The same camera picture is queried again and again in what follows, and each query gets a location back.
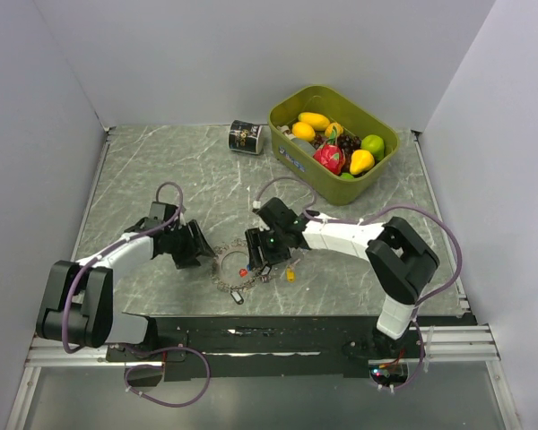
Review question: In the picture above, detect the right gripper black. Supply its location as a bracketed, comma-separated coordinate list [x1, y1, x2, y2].
[245, 226, 292, 271]

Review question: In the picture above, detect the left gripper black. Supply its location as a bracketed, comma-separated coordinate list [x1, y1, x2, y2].
[165, 219, 215, 269]

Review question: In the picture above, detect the round metal key ring disc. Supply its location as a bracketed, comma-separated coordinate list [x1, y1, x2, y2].
[211, 239, 261, 293]

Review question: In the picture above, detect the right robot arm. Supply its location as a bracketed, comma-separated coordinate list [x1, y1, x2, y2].
[244, 197, 439, 357]

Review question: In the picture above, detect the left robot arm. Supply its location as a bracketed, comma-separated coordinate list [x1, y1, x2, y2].
[35, 202, 215, 354]

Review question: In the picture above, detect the yellow tag key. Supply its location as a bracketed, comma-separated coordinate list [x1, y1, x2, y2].
[285, 260, 299, 282]

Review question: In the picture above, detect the black tag key lower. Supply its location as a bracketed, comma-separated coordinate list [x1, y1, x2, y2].
[230, 291, 244, 305]

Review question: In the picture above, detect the green plastic bin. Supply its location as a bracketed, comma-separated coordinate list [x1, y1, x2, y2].
[268, 85, 400, 206]

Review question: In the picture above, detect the red dragon fruit toy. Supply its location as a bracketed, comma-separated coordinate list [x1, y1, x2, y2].
[313, 135, 345, 176]

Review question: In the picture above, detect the black printed paper cup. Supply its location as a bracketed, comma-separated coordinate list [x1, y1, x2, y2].
[228, 120, 264, 155]

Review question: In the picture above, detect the yellow lemon toy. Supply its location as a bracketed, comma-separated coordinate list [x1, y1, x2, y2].
[291, 122, 316, 142]

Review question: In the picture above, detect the yellow pear toy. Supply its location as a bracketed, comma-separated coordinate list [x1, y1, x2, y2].
[349, 150, 376, 176]

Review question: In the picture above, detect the dark grapes toy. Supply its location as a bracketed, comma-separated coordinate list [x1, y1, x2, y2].
[311, 133, 361, 161]

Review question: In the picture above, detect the orange fruit toy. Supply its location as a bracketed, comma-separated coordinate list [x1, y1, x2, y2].
[325, 122, 344, 138]

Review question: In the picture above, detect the yellow mango toy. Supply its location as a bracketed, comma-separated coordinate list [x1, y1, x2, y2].
[298, 112, 331, 132]

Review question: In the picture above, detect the green apple toy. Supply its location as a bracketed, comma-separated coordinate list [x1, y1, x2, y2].
[360, 134, 385, 162]

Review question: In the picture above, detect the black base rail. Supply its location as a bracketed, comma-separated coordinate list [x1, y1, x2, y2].
[107, 316, 421, 382]

